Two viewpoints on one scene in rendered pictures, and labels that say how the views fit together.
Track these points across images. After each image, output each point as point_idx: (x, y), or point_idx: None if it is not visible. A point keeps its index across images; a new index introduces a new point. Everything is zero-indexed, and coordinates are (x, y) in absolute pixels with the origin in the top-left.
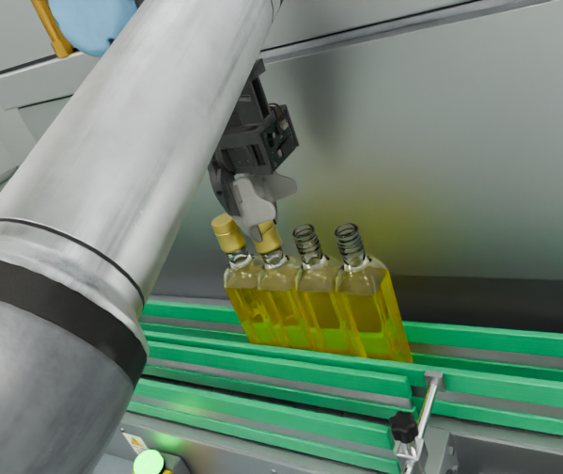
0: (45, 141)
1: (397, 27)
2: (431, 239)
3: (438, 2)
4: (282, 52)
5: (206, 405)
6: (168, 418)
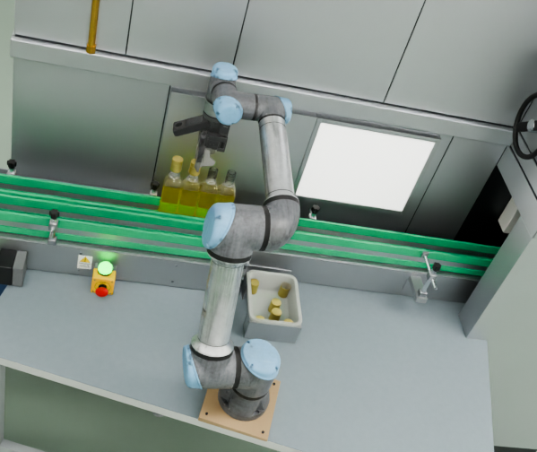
0: (281, 175)
1: None
2: (240, 175)
3: None
4: None
5: (152, 238)
6: (118, 245)
